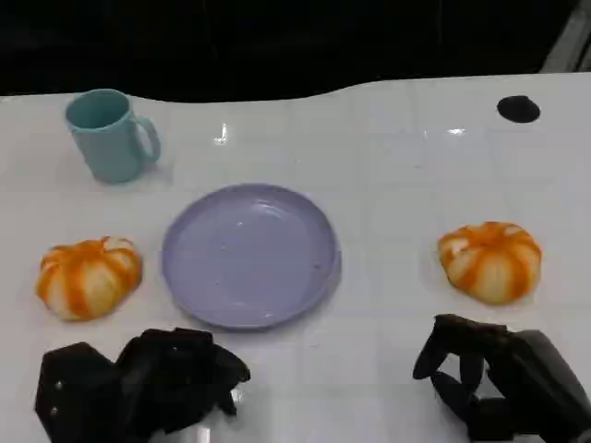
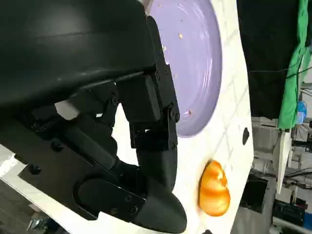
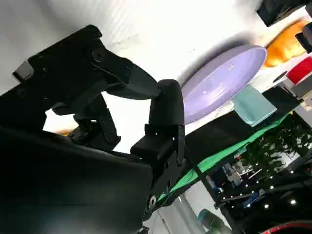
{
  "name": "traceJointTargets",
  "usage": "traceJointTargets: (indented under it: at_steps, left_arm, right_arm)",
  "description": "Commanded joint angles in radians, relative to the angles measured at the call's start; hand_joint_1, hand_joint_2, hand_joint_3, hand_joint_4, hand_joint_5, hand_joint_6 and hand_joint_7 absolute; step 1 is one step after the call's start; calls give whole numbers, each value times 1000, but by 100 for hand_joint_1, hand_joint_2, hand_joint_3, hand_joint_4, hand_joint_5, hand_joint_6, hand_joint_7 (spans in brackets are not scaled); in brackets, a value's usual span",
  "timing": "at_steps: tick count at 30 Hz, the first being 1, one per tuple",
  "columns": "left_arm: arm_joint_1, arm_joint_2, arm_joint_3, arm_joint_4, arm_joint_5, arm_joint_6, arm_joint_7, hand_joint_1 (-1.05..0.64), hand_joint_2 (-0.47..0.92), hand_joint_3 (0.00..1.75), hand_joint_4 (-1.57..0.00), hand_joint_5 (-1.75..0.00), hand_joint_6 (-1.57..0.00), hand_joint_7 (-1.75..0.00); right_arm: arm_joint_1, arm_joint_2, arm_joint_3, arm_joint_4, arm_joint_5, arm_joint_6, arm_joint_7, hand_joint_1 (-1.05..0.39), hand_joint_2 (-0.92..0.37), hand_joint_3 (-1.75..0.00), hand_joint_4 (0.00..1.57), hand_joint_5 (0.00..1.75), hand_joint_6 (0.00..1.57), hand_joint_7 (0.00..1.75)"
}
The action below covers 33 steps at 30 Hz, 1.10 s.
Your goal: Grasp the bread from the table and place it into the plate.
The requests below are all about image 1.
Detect black table cable grommet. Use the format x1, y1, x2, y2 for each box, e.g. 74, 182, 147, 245
496, 94, 541, 125

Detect grey white background post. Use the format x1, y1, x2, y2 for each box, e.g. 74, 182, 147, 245
537, 0, 591, 75

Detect lilac plate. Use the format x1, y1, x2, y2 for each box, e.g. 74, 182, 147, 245
161, 183, 344, 331

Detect pale green mug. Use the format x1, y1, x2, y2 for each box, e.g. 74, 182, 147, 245
64, 88, 163, 185

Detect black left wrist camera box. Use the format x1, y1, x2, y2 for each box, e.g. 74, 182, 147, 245
33, 341, 122, 443

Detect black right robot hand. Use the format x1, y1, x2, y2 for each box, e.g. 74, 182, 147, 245
412, 313, 591, 443

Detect orange and white bread roll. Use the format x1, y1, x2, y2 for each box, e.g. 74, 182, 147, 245
437, 221, 543, 306
35, 235, 144, 322

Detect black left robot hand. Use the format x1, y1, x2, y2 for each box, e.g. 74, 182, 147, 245
114, 327, 252, 437

